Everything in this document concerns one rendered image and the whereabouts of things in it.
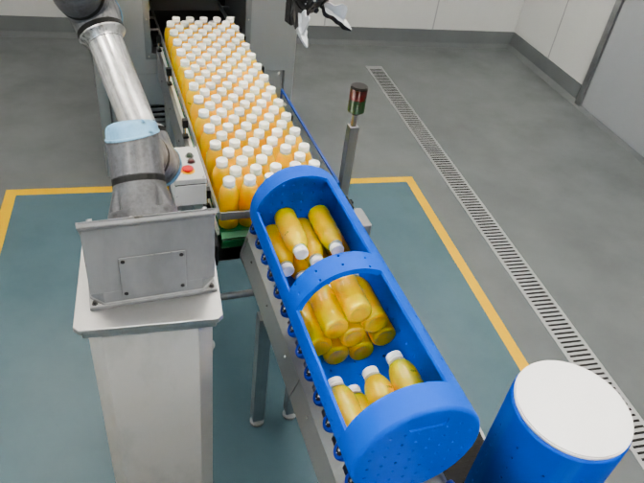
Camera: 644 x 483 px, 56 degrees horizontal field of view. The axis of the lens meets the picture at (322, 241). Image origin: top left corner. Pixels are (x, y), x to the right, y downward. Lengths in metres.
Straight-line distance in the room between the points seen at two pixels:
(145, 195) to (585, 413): 1.12
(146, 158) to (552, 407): 1.09
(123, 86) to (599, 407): 1.37
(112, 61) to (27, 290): 1.85
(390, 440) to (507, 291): 2.35
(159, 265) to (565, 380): 1.01
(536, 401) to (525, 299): 1.96
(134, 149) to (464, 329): 2.18
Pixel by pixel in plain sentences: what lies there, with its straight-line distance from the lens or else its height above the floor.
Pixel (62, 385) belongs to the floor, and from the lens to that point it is 2.81.
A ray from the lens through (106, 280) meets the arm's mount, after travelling 1.38.
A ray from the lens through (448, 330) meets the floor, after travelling 3.13.
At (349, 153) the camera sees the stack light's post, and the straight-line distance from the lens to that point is 2.35.
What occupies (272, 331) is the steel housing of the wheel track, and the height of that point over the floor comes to 0.86.
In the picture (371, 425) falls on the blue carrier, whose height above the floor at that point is 1.19.
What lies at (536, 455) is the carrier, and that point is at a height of 0.98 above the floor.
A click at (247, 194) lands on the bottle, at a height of 1.03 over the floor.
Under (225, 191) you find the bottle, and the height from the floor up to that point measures 1.05.
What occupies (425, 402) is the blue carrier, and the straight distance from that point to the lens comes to 1.19.
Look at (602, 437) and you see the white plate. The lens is 1.56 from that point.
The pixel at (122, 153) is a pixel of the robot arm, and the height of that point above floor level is 1.45.
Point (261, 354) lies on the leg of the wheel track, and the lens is 2.24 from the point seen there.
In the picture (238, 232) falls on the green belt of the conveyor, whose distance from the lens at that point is 2.03.
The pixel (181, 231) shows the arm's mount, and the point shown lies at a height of 1.34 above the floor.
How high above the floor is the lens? 2.15
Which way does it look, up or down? 38 degrees down
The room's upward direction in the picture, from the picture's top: 8 degrees clockwise
